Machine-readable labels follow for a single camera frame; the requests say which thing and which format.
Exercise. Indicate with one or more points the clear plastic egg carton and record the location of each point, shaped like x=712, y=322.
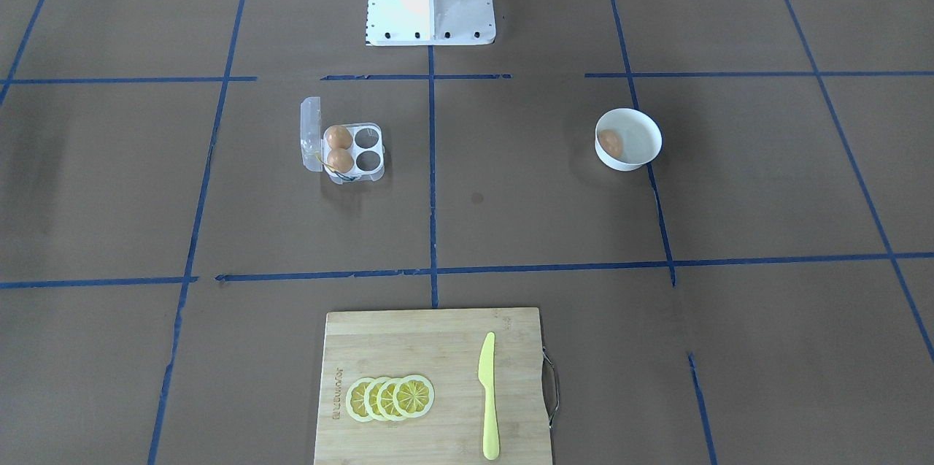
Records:
x=368, y=150

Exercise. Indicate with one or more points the brown egg from bowl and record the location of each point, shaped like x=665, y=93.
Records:
x=611, y=143

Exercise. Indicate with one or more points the brown egg in carton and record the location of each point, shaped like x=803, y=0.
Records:
x=338, y=136
x=340, y=160

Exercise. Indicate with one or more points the bamboo cutting board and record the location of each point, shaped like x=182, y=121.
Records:
x=444, y=346

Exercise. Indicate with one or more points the yellow plastic knife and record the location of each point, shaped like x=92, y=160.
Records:
x=491, y=447

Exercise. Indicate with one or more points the white ceramic bowl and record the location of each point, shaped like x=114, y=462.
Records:
x=641, y=136

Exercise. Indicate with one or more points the lemon slice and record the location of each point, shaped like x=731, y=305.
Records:
x=386, y=402
x=356, y=400
x=371, y=399
x=413, y=396

